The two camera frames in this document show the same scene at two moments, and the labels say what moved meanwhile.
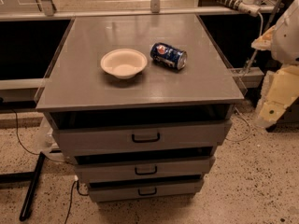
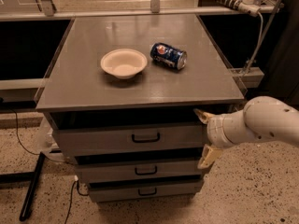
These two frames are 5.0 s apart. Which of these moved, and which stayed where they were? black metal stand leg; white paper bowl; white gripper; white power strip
Moved: white gripper
Stayed: black metal stand leg; white paper bowl; white power strip
